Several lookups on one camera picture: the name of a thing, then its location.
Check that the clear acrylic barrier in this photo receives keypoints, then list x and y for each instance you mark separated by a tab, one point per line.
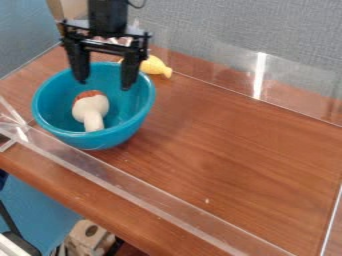
158	222
294	86

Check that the blue plastic bowl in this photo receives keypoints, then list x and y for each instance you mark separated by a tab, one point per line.
130	106

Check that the rear clear acrylic barrier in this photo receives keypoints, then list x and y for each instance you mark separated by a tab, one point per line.
294	86

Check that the beige block with hole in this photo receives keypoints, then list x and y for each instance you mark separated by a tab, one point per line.
89	239

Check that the white red toy mushroom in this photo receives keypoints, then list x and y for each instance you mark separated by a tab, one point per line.
90	108

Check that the clear acrylic triangular bracket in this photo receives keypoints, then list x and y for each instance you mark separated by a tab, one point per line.
125	38

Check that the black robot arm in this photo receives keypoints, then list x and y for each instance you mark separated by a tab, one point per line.
109	17

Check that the front clear acrylic barrier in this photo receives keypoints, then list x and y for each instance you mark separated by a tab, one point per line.
158	222

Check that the yellow toy banana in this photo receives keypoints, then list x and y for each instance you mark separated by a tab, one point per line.
154	66

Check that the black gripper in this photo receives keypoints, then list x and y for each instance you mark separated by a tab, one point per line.
81	40

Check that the left clear acrylic bracket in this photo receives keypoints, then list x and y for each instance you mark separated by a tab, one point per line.
14	126

